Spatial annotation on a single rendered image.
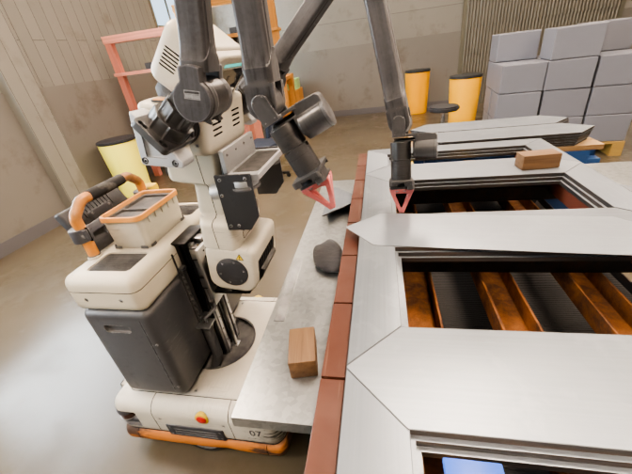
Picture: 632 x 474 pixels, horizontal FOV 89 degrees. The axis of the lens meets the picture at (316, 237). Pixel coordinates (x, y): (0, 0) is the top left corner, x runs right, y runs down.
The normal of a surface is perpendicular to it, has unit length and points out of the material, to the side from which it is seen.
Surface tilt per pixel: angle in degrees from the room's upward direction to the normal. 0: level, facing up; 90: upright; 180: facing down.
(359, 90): 90
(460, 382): 0
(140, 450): 0
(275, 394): 0
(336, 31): 90
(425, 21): 90
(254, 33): 89
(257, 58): 77
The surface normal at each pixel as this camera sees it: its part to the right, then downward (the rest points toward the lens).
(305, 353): -0.12, -0.86
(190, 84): -0.18, 0.51
